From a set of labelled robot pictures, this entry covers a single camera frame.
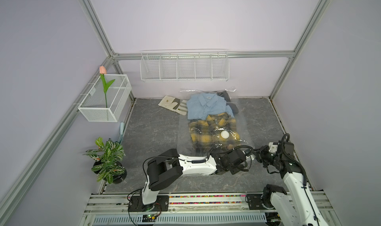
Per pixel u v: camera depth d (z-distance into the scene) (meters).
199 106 1.11
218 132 0.96
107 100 0.77
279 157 0.62
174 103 1.18
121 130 1.05
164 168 0.50
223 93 1.16
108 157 0.63
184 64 1.02
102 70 0.79
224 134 0.94
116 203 0.75
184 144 0.95
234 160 0.62
